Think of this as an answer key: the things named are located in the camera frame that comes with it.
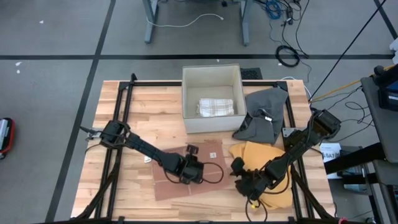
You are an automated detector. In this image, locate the beige fabric storage box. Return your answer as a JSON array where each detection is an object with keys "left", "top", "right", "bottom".
[{"left": 181, "top": 63, "right": 248, "bottom": 134}]

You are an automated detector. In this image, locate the pink striped towel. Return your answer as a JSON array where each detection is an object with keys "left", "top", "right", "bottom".
[{"left": 151, "top": 140, "right": 233, "bottom": 202}]

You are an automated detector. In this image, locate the white crumpled sheet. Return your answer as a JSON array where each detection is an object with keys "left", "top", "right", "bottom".
[{"left": 388, "top": 37, "right": 398, "bottom": 65}]

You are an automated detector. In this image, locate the black floor cable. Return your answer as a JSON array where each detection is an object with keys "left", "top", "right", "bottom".
[{"left": 269, "top": 0, "right": 312, "bottom": 60}]

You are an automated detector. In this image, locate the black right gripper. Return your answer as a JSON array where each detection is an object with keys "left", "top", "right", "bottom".
[{"left": 234, "top": 169, "right": 272, "bottom": 202}]

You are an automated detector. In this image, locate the white floor cable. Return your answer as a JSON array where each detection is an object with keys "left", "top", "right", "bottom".
[{"left": 145, "top": 12, "right": 224, "bottom": 29}]

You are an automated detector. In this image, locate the black perforated floor plate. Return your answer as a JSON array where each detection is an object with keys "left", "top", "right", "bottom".
[{"left": 241, "top": 67, "right": 263, "bottom": 80}]

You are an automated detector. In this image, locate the black electronics case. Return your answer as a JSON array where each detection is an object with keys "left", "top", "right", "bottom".
[{"left": 373, "top": 63, "right": 398, "bottom": 111}]

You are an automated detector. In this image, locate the grey desk leg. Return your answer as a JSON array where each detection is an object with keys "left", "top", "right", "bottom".
[
  {"left": 238, "top": 0, "right": 251, "bottom": 46},
  {"left": 142, "top": 0, "right": 159, "bottom": 44}
]

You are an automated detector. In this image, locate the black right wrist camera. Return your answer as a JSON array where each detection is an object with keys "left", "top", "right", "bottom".
[{"left": 230, "top": 157, "right": 246, "bottom": 175}]

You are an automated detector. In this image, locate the mustard yellow towel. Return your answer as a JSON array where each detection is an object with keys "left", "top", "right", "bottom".
[{"left": 229, "top": 141, "right": 293, "bottom": 210}]

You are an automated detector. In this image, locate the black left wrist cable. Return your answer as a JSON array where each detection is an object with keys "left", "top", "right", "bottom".
[{"left": 200, "top": 161, "right": 225, "bottom": 185}]

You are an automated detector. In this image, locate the coiled black cable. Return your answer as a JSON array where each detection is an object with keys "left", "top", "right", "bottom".
[{"left": 275, "top": 45, "right": 301, "bottom": 68}]

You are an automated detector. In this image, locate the white plaid kitchen towel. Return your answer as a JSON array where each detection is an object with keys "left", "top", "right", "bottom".
[{"left": 196, "top": 98, "right": 235, "bottom": 118}]

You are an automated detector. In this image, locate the red and black bag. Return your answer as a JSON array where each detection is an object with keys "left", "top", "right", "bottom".
[{"left": 0, "top": 117, "right": 16, "bottom": 160}]

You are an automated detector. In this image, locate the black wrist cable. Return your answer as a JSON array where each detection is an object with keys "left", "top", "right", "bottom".
[
  {"left": 200, "top": 161, "right": 225, "bottom": 185},
  {"left": 244, "top": 198, "right": 269, "bottom": 223}
]

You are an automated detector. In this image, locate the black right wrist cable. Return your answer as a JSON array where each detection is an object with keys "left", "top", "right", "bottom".
[{"left": 244, "top": 198, "right": 269, "bottom": 223}]

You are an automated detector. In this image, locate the white printed paper box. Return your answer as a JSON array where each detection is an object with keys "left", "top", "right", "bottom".
[{"left": 318, "top": 142, "right": 342, "bottom": 180}]

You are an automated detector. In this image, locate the black side desk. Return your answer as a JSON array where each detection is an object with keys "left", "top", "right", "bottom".
[{"left": 323, "top": 76, "right": 398, "bottom": 224}]

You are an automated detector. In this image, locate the long thin black pole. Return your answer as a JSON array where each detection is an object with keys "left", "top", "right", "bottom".
[{"left": 309, "top": 0, "right": 387, "bottom": 100}]

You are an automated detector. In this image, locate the yellow cable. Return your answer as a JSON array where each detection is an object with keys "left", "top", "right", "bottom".
[{"left": 310, "top": 64, "right": 395, "bottom": 102}]

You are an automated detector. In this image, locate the blue cable bundle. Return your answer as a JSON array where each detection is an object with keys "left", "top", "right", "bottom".
[{"left": 264, "top": 0, "right": 282, "bottom": 19}]

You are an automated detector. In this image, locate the dark grey towel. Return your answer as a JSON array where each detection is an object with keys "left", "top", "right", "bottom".
[{"left": 232, "top": 86, "right": 289, "bottom": 144}]

